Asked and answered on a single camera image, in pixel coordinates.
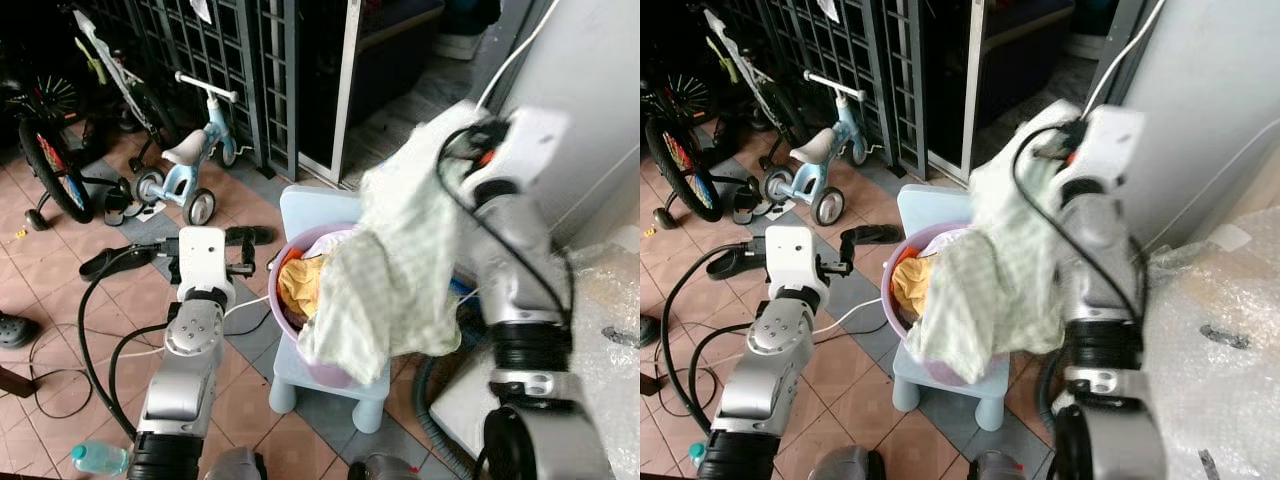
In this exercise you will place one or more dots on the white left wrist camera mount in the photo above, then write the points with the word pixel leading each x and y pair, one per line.
pixel 203 258
pixel 795 255

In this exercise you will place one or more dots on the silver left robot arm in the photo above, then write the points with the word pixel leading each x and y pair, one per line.
pixel 770 370
pixel 185 370

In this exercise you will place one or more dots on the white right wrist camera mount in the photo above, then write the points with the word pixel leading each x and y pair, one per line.
pixel 1112 140
pixel 535 145

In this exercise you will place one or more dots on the dark blue sofa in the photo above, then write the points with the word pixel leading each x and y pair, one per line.
pixel 400 45
pixel 1025 45

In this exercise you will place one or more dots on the grey left robot leg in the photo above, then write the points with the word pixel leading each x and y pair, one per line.
pixel 235 466
pixel 845 464

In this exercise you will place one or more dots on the white frame bicycle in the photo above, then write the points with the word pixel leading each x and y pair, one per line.
pixel 745 70
pixel 120 75

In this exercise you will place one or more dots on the white lilac garment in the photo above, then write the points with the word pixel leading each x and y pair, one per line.
pixel 940 238
pixel 325 240

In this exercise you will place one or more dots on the light blue kids tricycle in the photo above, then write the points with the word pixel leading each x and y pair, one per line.
pixel 825 150
pixel 195 150

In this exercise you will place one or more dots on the yellow orange garment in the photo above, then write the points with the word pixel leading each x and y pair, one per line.
pixel 300 288
pixel 910 288

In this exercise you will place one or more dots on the light blue plastic stool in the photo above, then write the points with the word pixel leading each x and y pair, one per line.
pixel 925 205
pixel 315 205

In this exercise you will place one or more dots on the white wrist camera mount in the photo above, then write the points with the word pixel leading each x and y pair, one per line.
pixel 203 258
pixel 795 255
pixel 1112 140
pixel 535 145

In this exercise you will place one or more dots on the grey white washing machine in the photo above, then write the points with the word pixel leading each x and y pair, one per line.
pixel 590 110
pixel 1210 110

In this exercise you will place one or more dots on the clear bubble wrap sheet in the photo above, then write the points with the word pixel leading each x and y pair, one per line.
pixel 1220 370
pixel 610 380

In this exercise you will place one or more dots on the grey robot leg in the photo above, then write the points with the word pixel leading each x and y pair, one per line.
pixel 235 466
pixel 845 464
pixel 385 469
pixel 998 467

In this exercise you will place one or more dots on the clear plastic water bottle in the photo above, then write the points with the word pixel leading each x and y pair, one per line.
pixel 697 456
pixel 100 458

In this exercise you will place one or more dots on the grey right robot leg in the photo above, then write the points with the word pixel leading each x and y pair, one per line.
pixel 385 469
pixel 998 467

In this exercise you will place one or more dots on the green white checkered garment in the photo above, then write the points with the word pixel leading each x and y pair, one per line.
pixel 1000 270
pixel 395 260

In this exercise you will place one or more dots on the white door frame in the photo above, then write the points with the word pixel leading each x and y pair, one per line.
pixel 348 80
pixel 975 80

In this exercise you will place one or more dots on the black kids bicycle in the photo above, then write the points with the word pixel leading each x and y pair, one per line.
pixel 50 165
pixel 685 170

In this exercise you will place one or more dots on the purple plastic laundry basin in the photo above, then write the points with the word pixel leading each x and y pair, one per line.
pixel 285 320
pixel 893 318

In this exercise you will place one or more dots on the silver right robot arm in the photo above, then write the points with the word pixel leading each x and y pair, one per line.
pixel 515 260
pixel 1100 260

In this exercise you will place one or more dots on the dark metal grille gate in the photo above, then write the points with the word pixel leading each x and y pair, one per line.
pixel 215 50
pixel 850 45

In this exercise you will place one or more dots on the grey clog shoe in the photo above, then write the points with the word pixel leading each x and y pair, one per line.
pixel 648 330
pixel 17 330

